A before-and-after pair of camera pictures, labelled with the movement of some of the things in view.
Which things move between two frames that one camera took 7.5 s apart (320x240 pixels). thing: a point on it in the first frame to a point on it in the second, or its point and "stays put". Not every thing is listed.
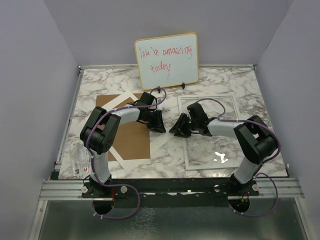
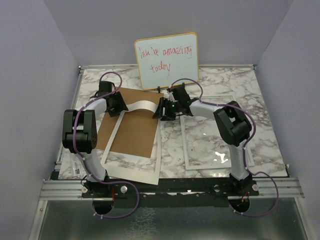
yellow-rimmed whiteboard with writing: (167, 60) stays put
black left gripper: (157, 126) to (121, 107)
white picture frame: (187, 167) stays put
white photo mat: (129, 95) to (152, 177)
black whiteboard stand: (183, 86) stays put
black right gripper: (179, 126) to (164, 103)
